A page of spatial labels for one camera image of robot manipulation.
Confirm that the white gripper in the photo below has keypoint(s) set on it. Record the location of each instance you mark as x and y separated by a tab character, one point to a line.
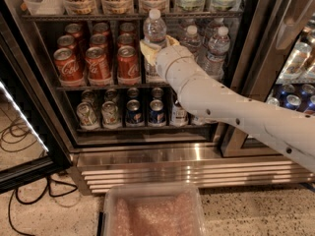
169	60

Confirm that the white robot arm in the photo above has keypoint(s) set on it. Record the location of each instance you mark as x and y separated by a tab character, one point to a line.
288	132

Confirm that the left brown tea bottle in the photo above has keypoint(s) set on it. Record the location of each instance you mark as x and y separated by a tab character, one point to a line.
179	116

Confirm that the brown tea bottle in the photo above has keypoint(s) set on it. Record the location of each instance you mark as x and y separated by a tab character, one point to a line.
199	121
179	116

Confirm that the right brown tea bottle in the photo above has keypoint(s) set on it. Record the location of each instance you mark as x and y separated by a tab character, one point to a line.
199	121

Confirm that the stainless steel fridge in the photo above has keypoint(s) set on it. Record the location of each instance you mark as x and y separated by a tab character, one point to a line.
215	154

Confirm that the right glass fridge door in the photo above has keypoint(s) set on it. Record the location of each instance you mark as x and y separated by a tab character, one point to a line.
268	31

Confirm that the open left fridge door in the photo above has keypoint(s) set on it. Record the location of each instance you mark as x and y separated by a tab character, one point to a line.
30	150

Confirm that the middle right Coca-Cola can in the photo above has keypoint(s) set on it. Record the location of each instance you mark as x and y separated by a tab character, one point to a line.
125	39

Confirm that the coca-cola can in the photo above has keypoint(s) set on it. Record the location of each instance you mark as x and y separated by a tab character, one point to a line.
75	30
68	41
99	71
102	28
70	72
125	39
98	40
127	27
128	66

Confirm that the front right Coca-Cola can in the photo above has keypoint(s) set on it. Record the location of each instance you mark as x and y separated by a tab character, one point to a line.
128	66

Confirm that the back right Coca-Cola can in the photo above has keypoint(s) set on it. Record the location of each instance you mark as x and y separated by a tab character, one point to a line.
127	27

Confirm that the back centre Coca-Cola can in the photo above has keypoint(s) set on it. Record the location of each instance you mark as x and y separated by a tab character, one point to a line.
102	28

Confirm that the middle centre Coca-Cola can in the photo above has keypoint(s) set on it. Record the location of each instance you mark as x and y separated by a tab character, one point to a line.
98	40

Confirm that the front middle Coca-Cola can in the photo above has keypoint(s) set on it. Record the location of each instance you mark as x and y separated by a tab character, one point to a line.
99	71

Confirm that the front right Pepsi can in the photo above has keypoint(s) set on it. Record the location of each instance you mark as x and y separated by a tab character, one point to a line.
156	114

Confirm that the pepsi can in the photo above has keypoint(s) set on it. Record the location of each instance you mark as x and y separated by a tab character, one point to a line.
134	113
156	114

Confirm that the front left Pepsi can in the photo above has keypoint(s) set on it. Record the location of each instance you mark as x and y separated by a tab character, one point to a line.
134	113

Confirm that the green soda can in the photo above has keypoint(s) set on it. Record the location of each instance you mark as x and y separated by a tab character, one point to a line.
87	117
110	115

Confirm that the back left Coca-Cola can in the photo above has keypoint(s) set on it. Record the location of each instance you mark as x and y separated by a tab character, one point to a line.
75	30

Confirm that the front left Coca-Cola can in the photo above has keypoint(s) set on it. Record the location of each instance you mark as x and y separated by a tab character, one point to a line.
70	72

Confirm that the middle left Coca-Cola can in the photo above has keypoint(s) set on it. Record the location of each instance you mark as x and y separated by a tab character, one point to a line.
68	41

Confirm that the front left green soda can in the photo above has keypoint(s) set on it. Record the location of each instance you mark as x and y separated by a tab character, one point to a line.
87	117

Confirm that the clear plastic bin on floor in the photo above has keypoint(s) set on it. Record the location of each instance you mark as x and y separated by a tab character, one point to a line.
158	209

